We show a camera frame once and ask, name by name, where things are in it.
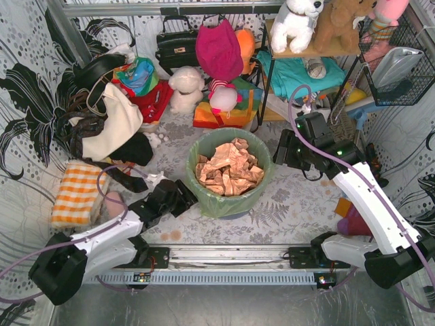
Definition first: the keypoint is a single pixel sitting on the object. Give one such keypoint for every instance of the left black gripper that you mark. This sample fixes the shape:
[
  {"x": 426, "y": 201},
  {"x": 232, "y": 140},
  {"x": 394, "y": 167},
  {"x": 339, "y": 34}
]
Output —
[{"x": 183, "y": 198}]

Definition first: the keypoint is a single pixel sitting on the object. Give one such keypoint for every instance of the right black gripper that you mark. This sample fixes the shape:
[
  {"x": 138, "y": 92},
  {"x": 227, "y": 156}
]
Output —
[{"x": 283, "y": 149}]

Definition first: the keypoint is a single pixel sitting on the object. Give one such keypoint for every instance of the green plastic trash bag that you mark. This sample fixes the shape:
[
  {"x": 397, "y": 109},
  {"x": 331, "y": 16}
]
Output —
[{"x": 211, "y": 204}]

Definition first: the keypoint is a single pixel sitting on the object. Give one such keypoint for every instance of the blue trash bin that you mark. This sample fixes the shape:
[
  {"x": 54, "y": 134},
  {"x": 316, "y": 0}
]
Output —
[{"x": 234, "y": 216}]

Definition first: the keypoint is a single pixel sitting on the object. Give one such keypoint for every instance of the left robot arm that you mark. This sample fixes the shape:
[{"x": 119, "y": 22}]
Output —
[{"x": 67, "y": 261}]

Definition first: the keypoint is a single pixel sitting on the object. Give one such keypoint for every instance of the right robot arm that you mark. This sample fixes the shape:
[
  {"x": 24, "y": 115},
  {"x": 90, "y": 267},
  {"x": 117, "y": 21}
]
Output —
[{"x": 398, "y": 249}]

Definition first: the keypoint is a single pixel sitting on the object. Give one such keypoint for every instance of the cream canvas tote bag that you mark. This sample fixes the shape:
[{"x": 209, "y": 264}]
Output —
[{"x": 95, "y": 137}]

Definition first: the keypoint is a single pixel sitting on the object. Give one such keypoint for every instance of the magenta fabric bag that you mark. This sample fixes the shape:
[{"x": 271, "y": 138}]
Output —
[{"x": 218, "y": 51}]

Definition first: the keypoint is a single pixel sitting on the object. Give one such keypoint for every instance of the silver foil bag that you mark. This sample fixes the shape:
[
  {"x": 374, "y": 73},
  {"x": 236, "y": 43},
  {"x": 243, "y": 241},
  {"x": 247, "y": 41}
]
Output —
[{"x": 396, "y": 65}]

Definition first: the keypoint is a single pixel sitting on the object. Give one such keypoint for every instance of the black cloth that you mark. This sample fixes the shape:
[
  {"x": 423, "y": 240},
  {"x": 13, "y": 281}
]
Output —
[{"x": 136, "y": 150}]

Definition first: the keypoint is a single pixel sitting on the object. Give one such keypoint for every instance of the pink cylindrical pouch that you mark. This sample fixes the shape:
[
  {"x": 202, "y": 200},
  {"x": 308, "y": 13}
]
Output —
[{"x": 114, "y": 204}]

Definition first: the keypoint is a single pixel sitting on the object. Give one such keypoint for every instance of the rainbow striped cloth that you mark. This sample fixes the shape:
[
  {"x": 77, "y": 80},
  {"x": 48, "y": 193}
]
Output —
[{"x": 239, "y": 117}]

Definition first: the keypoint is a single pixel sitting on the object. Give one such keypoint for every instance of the crumpled brown paper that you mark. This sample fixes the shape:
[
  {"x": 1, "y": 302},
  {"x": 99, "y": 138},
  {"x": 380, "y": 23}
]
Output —
[{"x": 231, "y": 171}]

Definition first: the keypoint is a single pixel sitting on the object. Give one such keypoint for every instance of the teal folded cloth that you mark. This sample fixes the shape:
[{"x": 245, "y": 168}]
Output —
[{"x": 290, "y": 73}]

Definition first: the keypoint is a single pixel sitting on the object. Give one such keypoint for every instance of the black orange tool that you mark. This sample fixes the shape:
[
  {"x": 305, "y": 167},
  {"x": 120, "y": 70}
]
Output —
[{"x": 375, "y": 165}]

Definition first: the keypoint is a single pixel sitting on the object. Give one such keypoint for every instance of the yellow plush toy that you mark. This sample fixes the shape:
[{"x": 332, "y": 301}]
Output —
[{"x": 353, "y": 95}]

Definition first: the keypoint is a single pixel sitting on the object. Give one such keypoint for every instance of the pink white plush doll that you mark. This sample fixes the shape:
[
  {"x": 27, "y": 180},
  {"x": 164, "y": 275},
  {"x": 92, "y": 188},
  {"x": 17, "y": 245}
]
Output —
[{"x": 223, "y": 96}]

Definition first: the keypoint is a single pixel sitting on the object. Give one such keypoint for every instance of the orange checkered towel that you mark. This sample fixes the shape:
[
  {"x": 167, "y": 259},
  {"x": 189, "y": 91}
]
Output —
[{"x": 80, "y": 195}]

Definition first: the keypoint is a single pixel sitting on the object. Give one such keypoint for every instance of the red clothing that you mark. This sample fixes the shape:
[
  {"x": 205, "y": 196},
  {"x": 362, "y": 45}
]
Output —
[{"x": 153, "y": 104}]

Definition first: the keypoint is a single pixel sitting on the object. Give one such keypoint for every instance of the purple orange sock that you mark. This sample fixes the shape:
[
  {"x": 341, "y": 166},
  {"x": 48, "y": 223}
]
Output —
[{"x": 351, "y": 223}]

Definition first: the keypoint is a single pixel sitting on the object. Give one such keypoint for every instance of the wooden metal shelf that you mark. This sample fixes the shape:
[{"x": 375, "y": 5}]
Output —
[{"x": 266, "y": 113}]

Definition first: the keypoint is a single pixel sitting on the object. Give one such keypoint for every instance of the cream plush lamb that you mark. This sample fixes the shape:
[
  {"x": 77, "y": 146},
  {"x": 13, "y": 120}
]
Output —
[{"x": 187, "y": 85}]

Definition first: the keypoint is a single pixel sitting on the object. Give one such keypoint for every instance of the orange plush toy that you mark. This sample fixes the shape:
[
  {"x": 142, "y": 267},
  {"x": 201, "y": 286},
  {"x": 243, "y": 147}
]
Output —
[{"x": 246, "y": 40}]

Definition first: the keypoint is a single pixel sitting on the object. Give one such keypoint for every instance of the colourful patterned cloth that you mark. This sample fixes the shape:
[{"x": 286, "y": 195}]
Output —
[{"x": 138, "y": 78}]

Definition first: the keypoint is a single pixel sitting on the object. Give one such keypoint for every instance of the brown teddy bear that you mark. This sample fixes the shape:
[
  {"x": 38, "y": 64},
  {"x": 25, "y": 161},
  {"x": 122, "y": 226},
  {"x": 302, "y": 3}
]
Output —
[{"x": 337, "y": 21}]

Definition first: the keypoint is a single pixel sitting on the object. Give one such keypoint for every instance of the white plush dog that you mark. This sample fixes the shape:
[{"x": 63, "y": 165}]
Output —
[{"x": 294, "y": 25}]

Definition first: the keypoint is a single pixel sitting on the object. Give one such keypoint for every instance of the black round hat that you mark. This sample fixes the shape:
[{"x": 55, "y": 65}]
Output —
[{"x": 87, "y": 76}]

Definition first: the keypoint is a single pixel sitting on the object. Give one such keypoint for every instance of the black leather handbag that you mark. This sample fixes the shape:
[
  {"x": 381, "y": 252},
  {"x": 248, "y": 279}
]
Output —
[{"x": 178, "y": 49}]

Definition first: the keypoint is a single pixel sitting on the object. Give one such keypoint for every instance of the pink plush toy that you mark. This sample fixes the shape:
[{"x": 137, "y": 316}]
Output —
[{"x": 384, "y": 18}]

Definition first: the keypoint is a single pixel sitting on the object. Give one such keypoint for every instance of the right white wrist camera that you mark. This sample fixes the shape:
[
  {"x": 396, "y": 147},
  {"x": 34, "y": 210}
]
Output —
[{"x": 310, "y": 107}]

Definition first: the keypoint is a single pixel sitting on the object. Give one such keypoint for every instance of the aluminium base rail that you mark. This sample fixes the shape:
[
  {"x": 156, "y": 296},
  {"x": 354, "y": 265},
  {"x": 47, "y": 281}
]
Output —
[{"x": 226, "y": 264}]

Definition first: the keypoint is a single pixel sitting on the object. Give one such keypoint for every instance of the black wire basket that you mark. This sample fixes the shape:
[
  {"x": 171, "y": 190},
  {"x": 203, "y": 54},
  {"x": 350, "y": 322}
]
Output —
[{"x": 413, "y": 87}]

